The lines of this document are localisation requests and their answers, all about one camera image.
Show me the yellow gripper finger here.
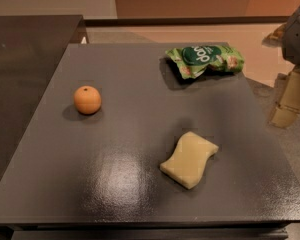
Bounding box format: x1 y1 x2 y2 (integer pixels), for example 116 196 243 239
269 65 300 128

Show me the yellow sponge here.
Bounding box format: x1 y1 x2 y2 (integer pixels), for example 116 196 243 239
160 132 219 190

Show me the green snack bag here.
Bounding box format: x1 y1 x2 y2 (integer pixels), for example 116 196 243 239
166 45 245 79

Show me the orange fruit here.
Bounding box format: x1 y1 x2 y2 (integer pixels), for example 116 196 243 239
73 86 102 115

